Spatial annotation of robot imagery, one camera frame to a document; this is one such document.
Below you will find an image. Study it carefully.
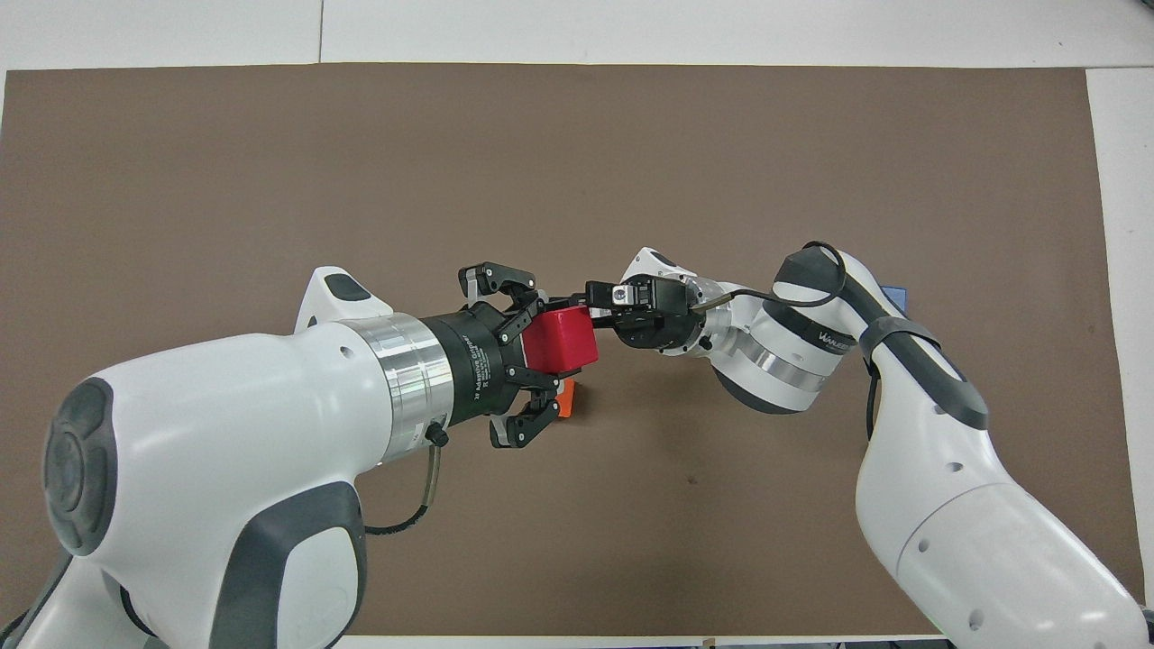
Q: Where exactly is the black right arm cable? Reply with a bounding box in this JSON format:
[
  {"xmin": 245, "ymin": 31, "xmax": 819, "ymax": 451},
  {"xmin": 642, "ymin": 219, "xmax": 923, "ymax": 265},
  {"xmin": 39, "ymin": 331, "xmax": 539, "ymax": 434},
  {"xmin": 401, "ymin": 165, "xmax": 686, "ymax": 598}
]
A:
[{"xmin": 690, "ymin": 241, "xmax": 881, "ymax": 443}]

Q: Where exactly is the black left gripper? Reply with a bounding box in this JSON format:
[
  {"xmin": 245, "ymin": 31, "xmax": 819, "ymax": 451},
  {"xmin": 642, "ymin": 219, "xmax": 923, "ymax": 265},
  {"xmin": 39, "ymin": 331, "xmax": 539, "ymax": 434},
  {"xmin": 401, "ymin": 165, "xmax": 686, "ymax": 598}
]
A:
[{"xmin": 422, "ymin": 261, "xmax": 562, "ymax": 450}]

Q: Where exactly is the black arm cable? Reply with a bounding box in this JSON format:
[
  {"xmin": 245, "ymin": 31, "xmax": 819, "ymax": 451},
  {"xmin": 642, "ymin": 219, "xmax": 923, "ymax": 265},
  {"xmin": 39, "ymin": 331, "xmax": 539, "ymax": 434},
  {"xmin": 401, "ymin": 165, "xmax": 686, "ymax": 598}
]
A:
[
  {"xmin": 364, "ymin": 422, "xmax": 444, "ymax": 538},
  {"xmin": 690, "ymin": 241, "xmax": 881, "ymax": 443}
]

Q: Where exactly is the brown table mat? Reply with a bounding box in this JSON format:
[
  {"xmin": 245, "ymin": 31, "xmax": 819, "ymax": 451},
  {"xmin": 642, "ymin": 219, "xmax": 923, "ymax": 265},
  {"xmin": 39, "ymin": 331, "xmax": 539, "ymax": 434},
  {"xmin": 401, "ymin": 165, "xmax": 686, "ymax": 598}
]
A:
[{"xmin": 0, "ymin": 63, "xmax": 1130, "ymax": 637}]

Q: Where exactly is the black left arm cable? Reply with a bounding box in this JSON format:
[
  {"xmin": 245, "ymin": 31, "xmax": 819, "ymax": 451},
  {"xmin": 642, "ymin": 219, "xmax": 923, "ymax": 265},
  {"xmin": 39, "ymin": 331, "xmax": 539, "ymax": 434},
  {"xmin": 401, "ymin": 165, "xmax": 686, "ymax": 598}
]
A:
[{"xmin": 364, "ymin": 422, "xmax": 444, "ymax": 538}]

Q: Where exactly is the red wooden block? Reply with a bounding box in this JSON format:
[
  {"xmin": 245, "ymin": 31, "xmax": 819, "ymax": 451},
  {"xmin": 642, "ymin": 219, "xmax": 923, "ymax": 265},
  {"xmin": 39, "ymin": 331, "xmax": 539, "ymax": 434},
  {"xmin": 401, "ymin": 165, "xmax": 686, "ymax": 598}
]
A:
[{"xmin": 523, "ymin": 305, "xmax": 600, "ymax": 377}]

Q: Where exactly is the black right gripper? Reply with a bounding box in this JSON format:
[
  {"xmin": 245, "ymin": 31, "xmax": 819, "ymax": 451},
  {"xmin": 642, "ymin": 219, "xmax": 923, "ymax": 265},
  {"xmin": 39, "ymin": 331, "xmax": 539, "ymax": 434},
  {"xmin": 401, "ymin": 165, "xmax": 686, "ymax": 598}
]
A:
[{"xmin": 539, "ymin": 276, "xmax": 711, "ymax": 355}]

